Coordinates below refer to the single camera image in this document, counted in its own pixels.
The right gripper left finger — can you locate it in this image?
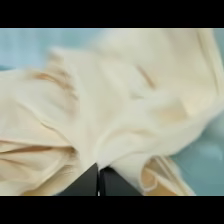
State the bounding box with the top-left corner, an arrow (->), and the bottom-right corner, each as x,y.
59,162 -> 99,197

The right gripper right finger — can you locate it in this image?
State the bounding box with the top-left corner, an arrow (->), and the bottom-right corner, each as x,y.
99,166 -> 142,197

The cream shirt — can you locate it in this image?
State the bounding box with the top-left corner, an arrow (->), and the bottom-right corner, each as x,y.
0,28 -> 224,197

